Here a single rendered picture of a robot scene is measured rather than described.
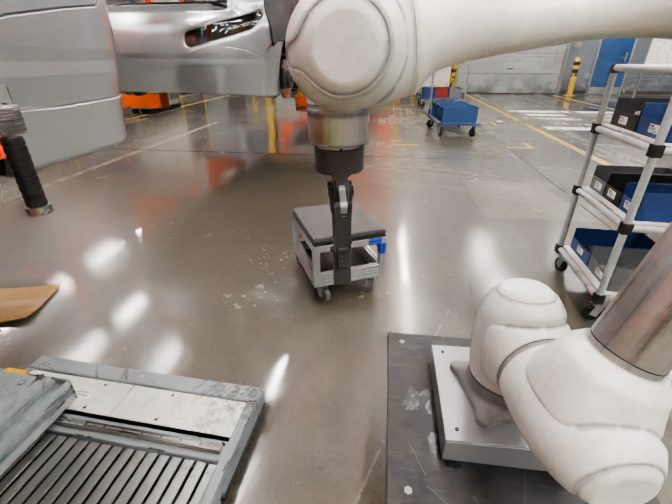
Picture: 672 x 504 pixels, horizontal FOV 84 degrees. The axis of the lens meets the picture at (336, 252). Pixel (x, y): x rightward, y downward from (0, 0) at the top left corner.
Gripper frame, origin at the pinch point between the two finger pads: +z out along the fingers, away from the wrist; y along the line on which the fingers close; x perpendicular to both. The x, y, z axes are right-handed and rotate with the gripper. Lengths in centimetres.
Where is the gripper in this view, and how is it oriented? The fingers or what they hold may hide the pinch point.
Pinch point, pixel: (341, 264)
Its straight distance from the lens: 64.7
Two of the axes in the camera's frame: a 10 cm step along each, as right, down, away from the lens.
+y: -0.7, -4.4, 8.9
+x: -10.0, 0.6, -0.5
